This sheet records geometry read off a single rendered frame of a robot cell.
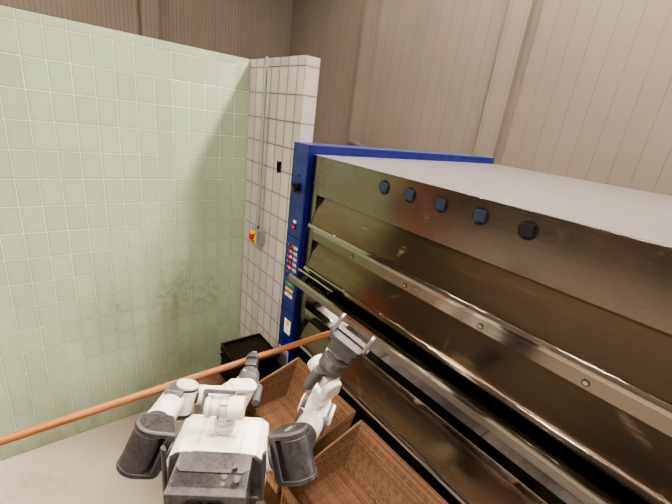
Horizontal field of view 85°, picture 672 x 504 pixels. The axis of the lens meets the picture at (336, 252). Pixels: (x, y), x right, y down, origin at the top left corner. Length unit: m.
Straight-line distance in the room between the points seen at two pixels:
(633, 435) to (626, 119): 4.31
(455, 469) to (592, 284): 0.96
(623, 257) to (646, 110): 4.15
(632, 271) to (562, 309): 0.22
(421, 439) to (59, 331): 2.24
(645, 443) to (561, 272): 0.50
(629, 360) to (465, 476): 0.83
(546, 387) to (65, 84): 2.59
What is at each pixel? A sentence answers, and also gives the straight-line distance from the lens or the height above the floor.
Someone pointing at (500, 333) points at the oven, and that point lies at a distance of 1.45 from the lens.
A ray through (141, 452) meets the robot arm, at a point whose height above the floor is 1.36.
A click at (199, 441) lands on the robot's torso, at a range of 1.24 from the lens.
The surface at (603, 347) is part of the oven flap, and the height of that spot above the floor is 1.78.
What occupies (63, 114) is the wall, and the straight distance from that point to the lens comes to 2.55.
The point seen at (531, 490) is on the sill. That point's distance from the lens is 1.66.
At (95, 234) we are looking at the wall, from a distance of 2.69.
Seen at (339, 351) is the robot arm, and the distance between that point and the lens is 1.14.
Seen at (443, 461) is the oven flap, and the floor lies 1.00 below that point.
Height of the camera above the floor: 2.30
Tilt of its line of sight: 20 degrees down
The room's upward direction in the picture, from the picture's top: 7 degrees clockwise
